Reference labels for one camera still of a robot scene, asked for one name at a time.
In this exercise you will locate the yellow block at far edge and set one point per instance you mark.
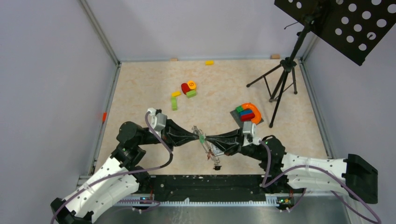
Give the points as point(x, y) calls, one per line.
point(211, 62)

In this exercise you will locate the orange round block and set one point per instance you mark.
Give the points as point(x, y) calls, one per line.
point(192, 85)

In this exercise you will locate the green key tag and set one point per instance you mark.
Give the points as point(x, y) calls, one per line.
point(202, 139)

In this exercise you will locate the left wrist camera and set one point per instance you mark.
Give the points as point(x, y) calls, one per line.
point(156, 120)

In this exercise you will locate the red lego brick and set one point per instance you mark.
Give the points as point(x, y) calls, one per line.
point(247, 117)

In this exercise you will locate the orange curved lego tube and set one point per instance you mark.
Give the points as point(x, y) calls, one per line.
point(258, 117)

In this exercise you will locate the black tripod stand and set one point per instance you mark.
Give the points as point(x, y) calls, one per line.
point(288, 64)

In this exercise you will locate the grey lego baseplate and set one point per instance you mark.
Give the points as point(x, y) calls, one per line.
point(236, 117)

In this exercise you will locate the blue lego brick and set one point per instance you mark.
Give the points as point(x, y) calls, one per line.
point(246, 112)

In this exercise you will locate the green rectangular block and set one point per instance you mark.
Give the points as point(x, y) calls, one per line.
point(191, 93)

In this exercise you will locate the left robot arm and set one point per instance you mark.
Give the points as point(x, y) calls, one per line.
point(119, 175)

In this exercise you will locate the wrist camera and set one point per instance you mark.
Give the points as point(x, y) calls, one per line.
point(248, 132)
point(156, 120)

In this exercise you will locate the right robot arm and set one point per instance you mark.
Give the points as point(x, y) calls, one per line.
point(352, 176)

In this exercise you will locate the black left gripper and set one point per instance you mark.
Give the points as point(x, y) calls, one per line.
point(173, 134)

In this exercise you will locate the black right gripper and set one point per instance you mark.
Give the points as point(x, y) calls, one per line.
point(229, 149)

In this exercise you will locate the black perforated panel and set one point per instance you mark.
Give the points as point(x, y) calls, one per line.
point(352, 27)

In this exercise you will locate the red cylinder block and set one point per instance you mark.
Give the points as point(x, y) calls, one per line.
point(185, 88)

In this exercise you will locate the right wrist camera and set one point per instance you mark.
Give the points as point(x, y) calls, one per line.
point(248, 132)

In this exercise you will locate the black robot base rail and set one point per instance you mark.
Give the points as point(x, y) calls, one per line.
point(205, 188)

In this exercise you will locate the perforated metal keyring plate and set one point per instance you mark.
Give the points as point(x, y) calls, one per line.
point(207, 147)

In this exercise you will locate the yellow rectangular block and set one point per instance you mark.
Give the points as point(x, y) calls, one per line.
point(176, 94)

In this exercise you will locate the green lego brick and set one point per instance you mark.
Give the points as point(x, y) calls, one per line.
point(239, 109)

